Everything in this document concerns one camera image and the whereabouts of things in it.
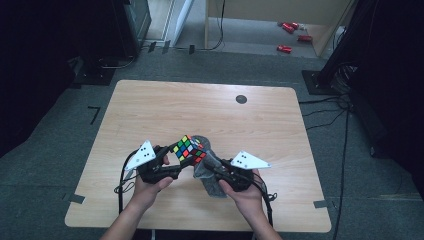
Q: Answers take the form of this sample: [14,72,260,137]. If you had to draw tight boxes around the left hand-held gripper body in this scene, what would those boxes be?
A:
[124,139,183,185]

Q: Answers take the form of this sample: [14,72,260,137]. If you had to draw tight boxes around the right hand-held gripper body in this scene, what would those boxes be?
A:
[218,150,272,193]

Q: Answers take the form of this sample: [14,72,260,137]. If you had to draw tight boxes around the multicoloured puzzle cube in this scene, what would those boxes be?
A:
[169,134,207,164]

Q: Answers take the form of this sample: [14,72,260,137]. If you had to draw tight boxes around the grey cloth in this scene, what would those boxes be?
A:
[191,134,228,199]

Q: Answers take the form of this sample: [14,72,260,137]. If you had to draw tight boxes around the person's left hand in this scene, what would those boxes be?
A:
[129,177,174,212]

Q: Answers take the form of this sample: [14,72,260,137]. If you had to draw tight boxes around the person's right hand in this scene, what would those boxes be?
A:
[218,169,265,223]

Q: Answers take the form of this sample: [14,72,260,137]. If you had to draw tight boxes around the black angled floor tape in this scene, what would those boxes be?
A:
[87,105,102,126]

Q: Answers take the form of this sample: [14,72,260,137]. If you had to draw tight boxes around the black metal stand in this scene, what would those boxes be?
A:
[301,0,381,96]

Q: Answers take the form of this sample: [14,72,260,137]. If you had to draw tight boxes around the black cabinet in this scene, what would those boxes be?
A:
[111,0,153,59]

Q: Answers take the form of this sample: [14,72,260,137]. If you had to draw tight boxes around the white panel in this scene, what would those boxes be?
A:
[165,0,196,46]

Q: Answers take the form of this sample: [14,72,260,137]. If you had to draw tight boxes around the left hand-held gripper cable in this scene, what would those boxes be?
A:
[113,151,141,214]

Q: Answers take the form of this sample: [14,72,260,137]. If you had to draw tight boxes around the hand-held gripper cable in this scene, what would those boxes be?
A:
[253,173,278,228]
[113,151,141,214]

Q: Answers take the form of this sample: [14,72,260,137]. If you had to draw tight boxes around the right hand-held gripper cable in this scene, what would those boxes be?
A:
[253,173,278,228]

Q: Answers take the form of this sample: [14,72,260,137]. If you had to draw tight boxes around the black looped floor cable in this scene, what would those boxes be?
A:
[98,54,138,70]

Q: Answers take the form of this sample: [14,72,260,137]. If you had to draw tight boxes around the long black floor cable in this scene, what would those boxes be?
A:
[332,106,351,240]

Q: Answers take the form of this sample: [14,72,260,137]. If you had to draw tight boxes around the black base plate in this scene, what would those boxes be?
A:
[68,56,116,87]

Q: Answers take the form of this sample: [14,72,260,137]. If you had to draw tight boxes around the bundle of cables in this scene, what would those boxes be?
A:
[331,63,359,94]

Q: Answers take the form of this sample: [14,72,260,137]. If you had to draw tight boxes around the black hanging cable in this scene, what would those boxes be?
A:
[196,0,227,52]

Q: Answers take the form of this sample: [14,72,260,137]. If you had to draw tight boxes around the light wooden furniture frame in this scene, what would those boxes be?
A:
[203,0,354,58]

